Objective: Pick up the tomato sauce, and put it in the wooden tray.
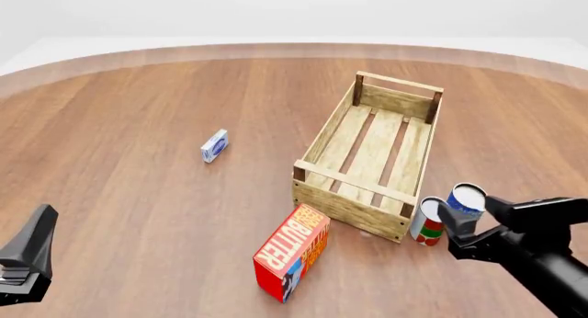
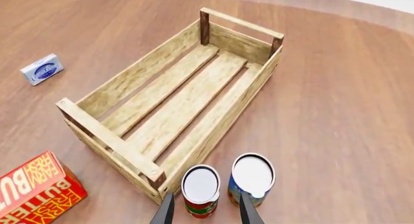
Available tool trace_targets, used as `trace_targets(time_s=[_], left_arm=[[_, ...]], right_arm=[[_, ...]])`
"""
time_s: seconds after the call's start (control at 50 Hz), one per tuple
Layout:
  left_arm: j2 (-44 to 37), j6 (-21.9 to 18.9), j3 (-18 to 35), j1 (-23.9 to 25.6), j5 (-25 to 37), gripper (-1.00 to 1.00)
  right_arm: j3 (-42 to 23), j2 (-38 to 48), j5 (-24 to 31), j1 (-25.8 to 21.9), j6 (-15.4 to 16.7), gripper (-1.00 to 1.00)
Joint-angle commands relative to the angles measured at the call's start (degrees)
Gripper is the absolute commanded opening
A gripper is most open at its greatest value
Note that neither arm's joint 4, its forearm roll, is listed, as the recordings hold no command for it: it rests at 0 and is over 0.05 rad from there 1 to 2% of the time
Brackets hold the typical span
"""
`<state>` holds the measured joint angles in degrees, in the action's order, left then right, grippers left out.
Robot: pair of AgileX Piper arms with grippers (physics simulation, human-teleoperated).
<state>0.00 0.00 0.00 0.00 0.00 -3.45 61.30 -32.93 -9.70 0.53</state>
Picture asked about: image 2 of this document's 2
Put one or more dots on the red and green tin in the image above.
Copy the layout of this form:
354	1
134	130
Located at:
201	185

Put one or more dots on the wooden slat tray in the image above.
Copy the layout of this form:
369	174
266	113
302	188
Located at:
168	105

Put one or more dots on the small grey-blue box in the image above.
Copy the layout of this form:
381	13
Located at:
42	69

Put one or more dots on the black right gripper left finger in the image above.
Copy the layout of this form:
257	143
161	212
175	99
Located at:
164	213

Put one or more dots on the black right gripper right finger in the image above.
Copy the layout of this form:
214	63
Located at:
249	213

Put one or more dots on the red butter box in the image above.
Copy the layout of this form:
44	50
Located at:
35	190

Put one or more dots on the blue tin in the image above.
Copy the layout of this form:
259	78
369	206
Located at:
254	174

